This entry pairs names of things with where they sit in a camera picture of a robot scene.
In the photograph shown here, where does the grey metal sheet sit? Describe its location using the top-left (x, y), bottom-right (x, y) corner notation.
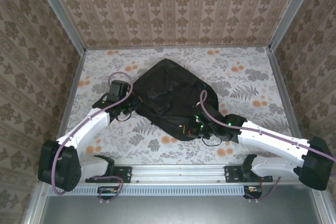
top-left (39, 185), bottom-right (324, 224)

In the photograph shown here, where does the short purple cable loop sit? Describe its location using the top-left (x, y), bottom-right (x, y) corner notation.
top-left (93, 175), bottom-right (125, 204)

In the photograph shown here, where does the slotted grey cable duct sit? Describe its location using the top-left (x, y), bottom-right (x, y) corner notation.
top-left (48, 185), bottom-right (263, 197)

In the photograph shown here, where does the black fabric backpack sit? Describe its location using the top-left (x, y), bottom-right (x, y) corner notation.
top-left (132, 58), bottom-right (221, 143)

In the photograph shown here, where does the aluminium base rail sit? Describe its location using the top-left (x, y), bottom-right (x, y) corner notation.
top-left (64, 163), bottom-right (320, 185)

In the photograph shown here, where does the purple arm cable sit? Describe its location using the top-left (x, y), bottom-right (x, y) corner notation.
top-left (51, 71), bottom-right (133, 196)
top-left (199, 90), bottom-right (336, 201)

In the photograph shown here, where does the aluminium side rail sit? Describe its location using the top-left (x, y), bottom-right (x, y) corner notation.
top-left (265, 47), bottom-right (305, 143)
top-left (59, 49), bottom-right (87, 141)

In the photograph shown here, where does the aluminium frame post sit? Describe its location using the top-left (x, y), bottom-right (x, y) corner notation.
top-left (267, 0), bottom-right (320, 51)
top-left (30, 0), bottom-right (87, 55)

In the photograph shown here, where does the floral table cover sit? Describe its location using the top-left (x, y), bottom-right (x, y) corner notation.
top-left (67, 47), bottom-right (301, 166)

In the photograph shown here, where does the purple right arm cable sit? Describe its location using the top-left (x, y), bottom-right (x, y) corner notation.
top-left (199, 90), bottom-right (336, 201)

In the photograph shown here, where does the aluminium back rail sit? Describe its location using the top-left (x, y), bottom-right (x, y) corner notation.
top-left (85, 44), bottom-right (270, 51)

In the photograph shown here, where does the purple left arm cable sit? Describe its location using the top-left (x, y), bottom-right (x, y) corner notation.
top-left (51, 71), bottom-right (133, 196)

